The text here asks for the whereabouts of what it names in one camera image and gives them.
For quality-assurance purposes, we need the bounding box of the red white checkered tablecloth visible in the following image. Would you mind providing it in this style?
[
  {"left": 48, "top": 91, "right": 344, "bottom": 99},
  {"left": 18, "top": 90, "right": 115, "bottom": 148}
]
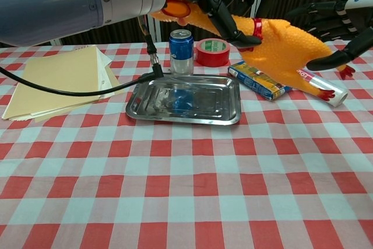
[{"left": 0, "top": 37, "right": 373, "bottom": 249}]

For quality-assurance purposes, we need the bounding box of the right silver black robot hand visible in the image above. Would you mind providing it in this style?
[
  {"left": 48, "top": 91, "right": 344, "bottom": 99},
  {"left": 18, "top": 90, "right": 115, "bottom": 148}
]
[{"left": 284, "top": 0, "right": 373, "bottom": 72}]

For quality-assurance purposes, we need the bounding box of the blue yellow flat package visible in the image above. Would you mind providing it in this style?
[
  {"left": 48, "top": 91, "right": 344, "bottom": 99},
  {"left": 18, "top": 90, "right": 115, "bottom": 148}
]
[{"left": 227, "top": 60, "right": 294, "bottom": 101}]

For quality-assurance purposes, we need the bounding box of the white partition frame post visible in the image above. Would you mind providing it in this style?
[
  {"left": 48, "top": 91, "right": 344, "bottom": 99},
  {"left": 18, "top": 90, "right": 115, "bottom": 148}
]
[
  {"left": 250, "top": 0, "right": 263, "bottom": 19},
  {"left": 148, "top": 15, "right": 162, "bottom": 43}
]

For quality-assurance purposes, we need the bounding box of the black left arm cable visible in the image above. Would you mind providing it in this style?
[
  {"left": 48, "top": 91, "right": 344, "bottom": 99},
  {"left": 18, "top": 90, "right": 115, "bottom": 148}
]
[{"left": 0, "top": 15, "right": 166, "bottom": 97}]

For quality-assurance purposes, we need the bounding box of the red tape roll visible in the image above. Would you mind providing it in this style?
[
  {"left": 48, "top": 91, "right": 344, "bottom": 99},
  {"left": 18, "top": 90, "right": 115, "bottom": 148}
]
[{"left": 195, "top": 38, "right": 230, "bottom": 67}]

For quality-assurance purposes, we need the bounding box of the beige paper folder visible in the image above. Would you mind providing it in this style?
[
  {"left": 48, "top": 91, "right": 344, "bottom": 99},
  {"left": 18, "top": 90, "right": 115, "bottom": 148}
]
[
  {"left": 1, "top": 45, "right": 107, "bottom": 121},
  {"left": 33, "top": 65, "right": 126, "bottom": 124}
]

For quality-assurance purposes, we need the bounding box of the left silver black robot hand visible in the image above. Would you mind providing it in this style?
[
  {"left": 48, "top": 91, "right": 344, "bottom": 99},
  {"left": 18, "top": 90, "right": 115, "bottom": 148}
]
[{"left": 166, "top": 0, "right": 277, "bottom": 48}]

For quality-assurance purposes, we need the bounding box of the yellow rubber chicken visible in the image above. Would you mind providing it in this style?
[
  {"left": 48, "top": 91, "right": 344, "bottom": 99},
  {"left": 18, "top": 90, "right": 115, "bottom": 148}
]
[{"left": 150, "top": 0, "right": 356, "bottom": 101}]

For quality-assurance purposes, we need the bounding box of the shiny metal tray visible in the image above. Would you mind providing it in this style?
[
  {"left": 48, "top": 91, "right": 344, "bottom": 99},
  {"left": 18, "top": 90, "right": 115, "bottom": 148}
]
[{"left": 125, "top": 73, "right": 242, "bottom": 126}]

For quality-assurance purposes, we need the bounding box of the blue soda can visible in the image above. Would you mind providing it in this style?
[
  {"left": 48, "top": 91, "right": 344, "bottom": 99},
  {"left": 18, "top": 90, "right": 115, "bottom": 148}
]
[{"left": 168, "top": 29, "right": 195, "bottom": 75}]

